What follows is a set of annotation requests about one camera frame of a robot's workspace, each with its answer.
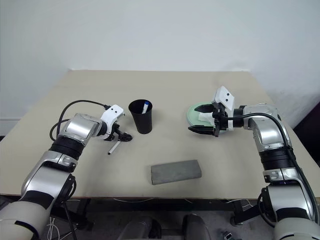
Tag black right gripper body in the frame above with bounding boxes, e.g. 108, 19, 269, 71
211, 101, 230, 138

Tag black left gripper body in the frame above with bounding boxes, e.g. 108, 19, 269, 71
108, 121, 122, 142

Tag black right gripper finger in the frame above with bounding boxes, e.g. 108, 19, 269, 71
187, 125, 216, 136
194, 104, 215, 114

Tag black capped white marker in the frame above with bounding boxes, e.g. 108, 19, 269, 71
107, 140, 121, 156

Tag grey rectangular block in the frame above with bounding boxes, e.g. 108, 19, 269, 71
150, 159, 202, 186

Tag black plastic cup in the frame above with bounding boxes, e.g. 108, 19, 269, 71
128, 99, 154, 135

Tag green plate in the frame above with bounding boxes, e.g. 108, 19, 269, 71
186, 102, 218, 129

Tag black table leg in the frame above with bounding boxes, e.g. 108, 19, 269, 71
229, 199, 261, 227
74, 198, 95, 231

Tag black furniture panel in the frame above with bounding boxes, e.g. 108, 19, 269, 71
292, 92, 320, 161

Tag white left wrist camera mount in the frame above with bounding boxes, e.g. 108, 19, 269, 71
96, 104, 125, 141

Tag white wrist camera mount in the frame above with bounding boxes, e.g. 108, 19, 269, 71
96, 104, 125, 141
211, 85, 236, 132

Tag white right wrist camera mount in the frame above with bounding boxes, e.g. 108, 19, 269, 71
211, 85, 236, 132

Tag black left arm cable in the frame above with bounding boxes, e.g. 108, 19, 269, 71
49, 99, 111, 142

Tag white cable under table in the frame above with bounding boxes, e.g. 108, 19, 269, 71
112, 197, 153, 203

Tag white wires on floor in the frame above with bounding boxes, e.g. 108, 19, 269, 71
46, 216, 61, 240

